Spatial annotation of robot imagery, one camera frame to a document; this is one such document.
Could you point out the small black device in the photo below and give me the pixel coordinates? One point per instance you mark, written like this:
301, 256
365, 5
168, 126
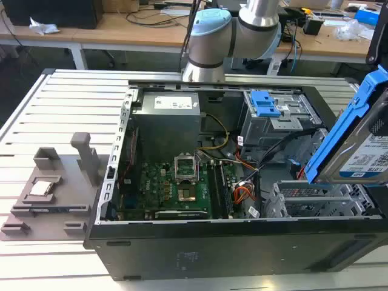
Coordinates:
312, 26

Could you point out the large black box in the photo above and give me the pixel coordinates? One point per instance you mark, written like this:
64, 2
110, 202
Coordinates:
54, 13

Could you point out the grey parts rack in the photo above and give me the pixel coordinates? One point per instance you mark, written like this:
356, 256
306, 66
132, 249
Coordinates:
72, 194

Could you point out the black open PC case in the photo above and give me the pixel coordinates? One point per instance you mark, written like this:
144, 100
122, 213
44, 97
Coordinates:
212, 251

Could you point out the grey power supply unit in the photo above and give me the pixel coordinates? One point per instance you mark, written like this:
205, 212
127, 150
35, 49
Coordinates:
166, 130

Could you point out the blue cardboard box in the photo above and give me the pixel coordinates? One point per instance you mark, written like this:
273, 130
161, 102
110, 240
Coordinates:
366, 13

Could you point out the green motherboard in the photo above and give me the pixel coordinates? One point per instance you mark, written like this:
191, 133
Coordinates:
151, 182

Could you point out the clear plastic bag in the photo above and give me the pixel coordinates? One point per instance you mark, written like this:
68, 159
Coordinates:
351, 30

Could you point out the metal disk bay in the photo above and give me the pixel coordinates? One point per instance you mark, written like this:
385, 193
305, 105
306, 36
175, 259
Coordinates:
303, 206

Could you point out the CPU socket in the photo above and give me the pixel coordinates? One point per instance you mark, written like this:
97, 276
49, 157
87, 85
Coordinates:
187, 194

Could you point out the white crumpled paper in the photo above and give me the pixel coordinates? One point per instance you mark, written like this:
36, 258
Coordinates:
42, 27

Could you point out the silver CPU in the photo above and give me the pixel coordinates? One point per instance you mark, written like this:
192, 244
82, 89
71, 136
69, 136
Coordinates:
42, 188

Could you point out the metal optical drive cage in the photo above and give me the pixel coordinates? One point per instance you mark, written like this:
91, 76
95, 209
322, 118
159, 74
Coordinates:
272, 130

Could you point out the black graphics card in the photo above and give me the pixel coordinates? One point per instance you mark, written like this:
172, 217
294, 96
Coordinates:
182, 214

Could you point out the hard disk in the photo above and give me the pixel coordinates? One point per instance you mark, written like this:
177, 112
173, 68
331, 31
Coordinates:
339, 142

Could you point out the white label tag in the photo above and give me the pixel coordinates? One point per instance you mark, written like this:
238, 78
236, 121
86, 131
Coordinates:
254, 211
241, 140

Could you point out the blue plastic drive bracket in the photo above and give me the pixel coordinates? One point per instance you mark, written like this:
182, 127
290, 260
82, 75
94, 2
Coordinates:
263, 104

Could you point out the wooden desk white frame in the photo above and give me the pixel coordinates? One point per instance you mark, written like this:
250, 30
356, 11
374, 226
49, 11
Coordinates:
327, 45
121, 33

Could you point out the metal locking lever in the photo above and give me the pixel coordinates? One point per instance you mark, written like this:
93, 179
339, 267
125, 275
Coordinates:
197, 169

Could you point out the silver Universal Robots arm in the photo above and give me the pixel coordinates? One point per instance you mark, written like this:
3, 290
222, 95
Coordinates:
212, 45

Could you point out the black RAM slot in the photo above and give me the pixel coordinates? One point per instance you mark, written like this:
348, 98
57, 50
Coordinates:
215, 191
227, 191
218, 191
223, 191

